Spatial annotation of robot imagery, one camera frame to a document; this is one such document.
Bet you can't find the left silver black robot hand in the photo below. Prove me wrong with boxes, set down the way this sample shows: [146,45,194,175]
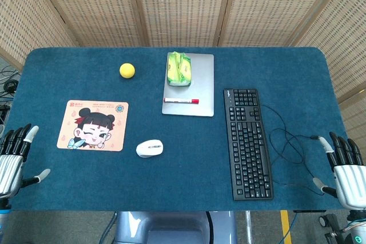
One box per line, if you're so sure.
[0,123,51,199]

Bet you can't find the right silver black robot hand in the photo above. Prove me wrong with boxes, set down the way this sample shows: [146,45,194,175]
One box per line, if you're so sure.
[312,131,366,210]

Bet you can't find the white wireless mouse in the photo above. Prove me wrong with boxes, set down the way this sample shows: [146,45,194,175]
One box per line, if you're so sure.
[136,139,164,159]

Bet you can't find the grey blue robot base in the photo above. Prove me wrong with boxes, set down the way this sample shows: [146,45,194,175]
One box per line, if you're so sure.
[113,211,238,244]

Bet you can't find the cartoon girl mouse pad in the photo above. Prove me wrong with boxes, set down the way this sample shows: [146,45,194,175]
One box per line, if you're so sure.
[56,99,129,152]

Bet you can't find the black caster wheel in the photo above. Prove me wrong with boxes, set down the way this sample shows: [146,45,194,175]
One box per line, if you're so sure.
[319,214,337,227]

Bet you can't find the black keyboard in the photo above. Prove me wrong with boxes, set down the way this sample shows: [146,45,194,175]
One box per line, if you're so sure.
[223,88,275,202]

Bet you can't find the yellow ball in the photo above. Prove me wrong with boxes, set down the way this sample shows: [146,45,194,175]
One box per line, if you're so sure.
[119,63,136,79]

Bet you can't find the blue table cloth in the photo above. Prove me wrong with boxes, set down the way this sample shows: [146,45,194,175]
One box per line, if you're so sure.
[0,46,353,212]

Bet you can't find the silver laptop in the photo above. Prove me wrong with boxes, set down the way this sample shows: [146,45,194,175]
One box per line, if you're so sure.
[161,53,215,118]

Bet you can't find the red white marker pen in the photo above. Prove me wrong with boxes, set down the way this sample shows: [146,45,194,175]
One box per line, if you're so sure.
[163,97,200,105]

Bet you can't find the green tissue pack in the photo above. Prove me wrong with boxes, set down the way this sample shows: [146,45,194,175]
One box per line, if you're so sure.
[166,51,193,87]

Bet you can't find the woven folding screen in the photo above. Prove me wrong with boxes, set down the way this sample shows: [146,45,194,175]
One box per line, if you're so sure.
[0,0,366,167]

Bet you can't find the black keyboard cable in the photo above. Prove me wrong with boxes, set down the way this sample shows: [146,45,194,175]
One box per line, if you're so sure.
[259,103,325,196]

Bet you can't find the black floor cables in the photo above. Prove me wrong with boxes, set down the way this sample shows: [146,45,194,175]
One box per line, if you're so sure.
[0,65,21,102]

